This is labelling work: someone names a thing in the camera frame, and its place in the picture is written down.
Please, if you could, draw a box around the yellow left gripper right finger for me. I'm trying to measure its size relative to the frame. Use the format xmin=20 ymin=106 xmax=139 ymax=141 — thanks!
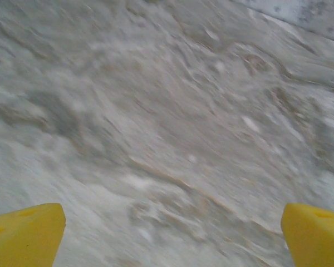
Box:
xmin=281 ymin=202 xmax=334 ymax=267

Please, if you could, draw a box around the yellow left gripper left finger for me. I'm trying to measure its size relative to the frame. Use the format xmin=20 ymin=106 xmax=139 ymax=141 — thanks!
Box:
xmin=0 ymin=202 xmax=67 ymax=267

